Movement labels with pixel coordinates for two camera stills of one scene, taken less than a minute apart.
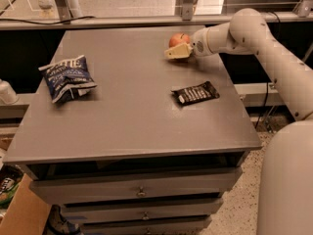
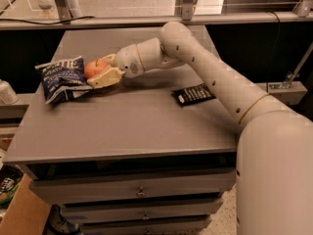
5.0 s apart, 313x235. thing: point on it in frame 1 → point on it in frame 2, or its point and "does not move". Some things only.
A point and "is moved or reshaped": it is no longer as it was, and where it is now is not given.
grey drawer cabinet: x=132 y=131 does not move
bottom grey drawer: x=191 y=225 does not move
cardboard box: x=27 y=212 does not move
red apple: x=178 y=38 is moved or reshaped
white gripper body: x=198 y=44 → x=127 y=61
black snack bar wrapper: x=197 y=93 does not move
